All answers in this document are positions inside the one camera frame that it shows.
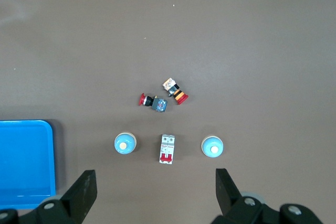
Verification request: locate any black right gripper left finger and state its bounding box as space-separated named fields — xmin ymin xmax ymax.
xmin=0 ymin=169 xmax=98 ymax=224

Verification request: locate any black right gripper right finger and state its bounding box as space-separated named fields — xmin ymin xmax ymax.
xmin=211 ymin=168 xmax=324 ymax=224

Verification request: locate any blue dome desk bell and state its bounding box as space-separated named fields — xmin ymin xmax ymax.
xmin=201 ymin=135 xmax=224 ymax=158
xmin=114 ymin=132 xmax=137 ymax=155

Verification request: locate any blue plastic tray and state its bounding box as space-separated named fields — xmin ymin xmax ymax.
xmin=0 ymin=120 xmax=56 ymax=210

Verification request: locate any white red circuit breaker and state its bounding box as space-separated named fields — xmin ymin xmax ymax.
xmin=159 ymin=134 xmax=176 ymax=165

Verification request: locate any red emergency stop orange collar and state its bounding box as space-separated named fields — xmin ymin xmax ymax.
xmin=162 ymin=77 xmax=190 ymax=105

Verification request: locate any red pushbutton with blue block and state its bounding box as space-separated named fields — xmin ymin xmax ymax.
xmin=138 ymin=93 xmax=169 ymax=113

